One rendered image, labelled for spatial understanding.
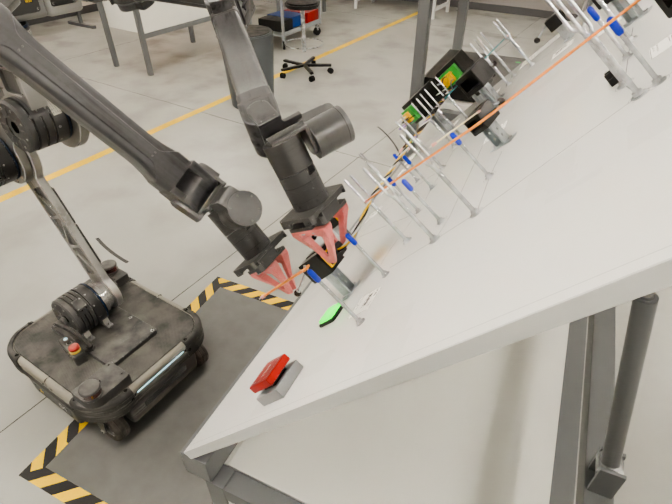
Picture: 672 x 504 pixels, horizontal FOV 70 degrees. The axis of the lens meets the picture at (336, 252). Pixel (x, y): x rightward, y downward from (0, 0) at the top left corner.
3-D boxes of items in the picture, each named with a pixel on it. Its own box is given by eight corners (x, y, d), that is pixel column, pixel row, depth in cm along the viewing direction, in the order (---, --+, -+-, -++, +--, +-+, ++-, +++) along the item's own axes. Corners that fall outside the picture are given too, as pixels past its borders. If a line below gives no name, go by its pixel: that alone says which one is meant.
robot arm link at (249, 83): (219, 41, 101) (198, -11, 93) (246, 32, 102) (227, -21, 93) (262, 172, 76) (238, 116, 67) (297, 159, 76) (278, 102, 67)
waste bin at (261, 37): (226, 114, 418) (215, 38, 380) (229, 95, 454) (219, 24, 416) (279, 112, 423) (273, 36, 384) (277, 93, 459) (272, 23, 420)
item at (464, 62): (501, 78, 139) (469, 40, 137) (488, 99, 127) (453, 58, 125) (483, 93, 144) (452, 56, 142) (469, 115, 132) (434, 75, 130)
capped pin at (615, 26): (651, 85, 51) (601, 21, 49) (666, 75, 49) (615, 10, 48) (652, 89, 49) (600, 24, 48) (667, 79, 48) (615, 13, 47)
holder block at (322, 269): (326, 268, 83) (310, 252, 82) (345, 256, 79) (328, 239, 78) (314, 284, 80) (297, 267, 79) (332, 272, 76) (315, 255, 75)
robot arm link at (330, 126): (260, 150, 78) (242, 107, 71) (321, 118, 80) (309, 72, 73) (294, 193, 71) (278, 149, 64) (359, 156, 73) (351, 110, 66)
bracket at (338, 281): (352, 285, 82) (332, 264, 82) (360, 280, 81) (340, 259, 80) (340, 303, 79) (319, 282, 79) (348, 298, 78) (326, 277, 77)
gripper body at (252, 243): (290, 236, 87) (264, 205, 85) (258, 271, 81) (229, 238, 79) (270, 246, 92) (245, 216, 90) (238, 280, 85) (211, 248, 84)
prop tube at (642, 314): (593, 480, 64) (627, 303, 47) (594, 462, 65) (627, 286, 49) (621, 488, 62) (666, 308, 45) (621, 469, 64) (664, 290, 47)
